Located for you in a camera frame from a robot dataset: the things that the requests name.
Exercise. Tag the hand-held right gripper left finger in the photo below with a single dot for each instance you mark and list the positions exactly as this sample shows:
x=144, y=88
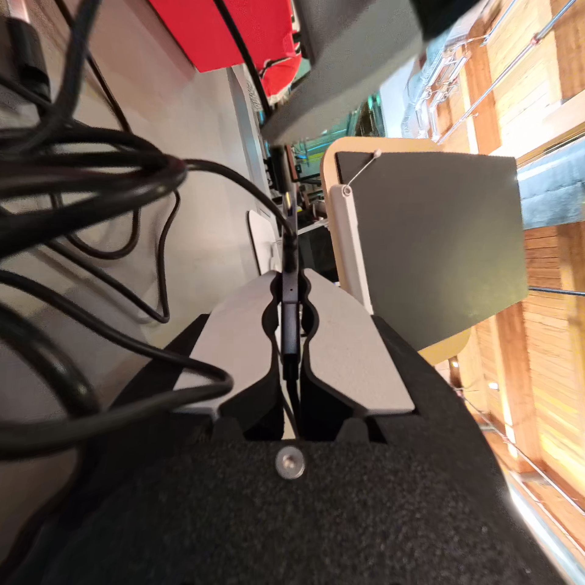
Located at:
x=242, y=329

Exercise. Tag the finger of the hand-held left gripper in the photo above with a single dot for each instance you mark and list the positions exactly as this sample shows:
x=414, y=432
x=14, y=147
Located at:
x=347, y=68

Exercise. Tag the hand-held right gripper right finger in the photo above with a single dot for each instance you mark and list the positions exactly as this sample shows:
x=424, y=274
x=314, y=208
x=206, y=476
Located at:
x=352, y=352

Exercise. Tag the grey usb hub with tail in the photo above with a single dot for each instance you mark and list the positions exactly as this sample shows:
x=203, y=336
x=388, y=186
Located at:
x=291, y=320

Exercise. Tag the red plastic bin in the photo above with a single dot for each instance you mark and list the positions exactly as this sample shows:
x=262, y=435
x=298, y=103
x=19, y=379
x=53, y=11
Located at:
x=219, y=32

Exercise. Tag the red white printed jacket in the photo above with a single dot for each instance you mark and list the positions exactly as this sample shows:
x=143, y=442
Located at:
x=283, y=77

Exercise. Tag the white clamp bar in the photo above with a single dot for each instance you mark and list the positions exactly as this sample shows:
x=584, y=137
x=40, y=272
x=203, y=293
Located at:
x=352, y=247

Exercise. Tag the wooden board with black panel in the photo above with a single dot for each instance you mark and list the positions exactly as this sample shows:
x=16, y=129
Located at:
x=434, y=251

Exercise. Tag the round silver duct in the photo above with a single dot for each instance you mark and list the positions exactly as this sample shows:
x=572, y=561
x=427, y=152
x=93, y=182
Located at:
x=553, y=187

